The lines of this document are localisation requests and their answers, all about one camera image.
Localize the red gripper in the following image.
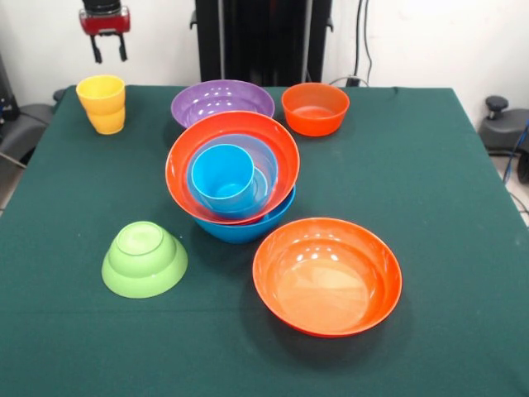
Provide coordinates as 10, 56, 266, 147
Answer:
78, 7, 131, 65

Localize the blue cup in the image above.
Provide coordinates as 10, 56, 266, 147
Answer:
191, 143, 256, 212

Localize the small blue bowl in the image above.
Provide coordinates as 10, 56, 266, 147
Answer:
186, 133, 279, 220

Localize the large orange bowl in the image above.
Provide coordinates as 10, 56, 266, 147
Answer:
252, 217, 403, 339
164, 110, 301, 227

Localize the green bowl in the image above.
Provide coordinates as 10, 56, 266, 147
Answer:
101, 221, 189, 299

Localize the yellow cup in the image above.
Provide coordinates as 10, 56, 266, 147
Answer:
75, 74, 126, 117

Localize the orange cup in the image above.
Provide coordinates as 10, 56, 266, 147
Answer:
86, 105, 126, 136

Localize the purple bowl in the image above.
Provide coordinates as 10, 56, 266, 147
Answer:
170, 79, 276, 128

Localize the small orange bowl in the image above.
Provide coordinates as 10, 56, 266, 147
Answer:
281, 82, 350, 137

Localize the large blue bowl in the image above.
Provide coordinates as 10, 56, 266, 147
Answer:
193, 184, 297, 245

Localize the dark green tablecloth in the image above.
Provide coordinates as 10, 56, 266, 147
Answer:
0, 84, 529, 397

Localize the grey pedestal foot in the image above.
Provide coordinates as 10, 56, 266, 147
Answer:
0, 88, 66, 166
479, 95, 529, 152

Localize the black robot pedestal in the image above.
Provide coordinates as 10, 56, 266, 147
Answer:
189, 0, 334, 88

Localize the black cable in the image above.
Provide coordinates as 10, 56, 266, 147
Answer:
353, 0, 375, 86

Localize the blue cable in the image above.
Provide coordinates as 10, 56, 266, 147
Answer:
502, 119, 529, 185

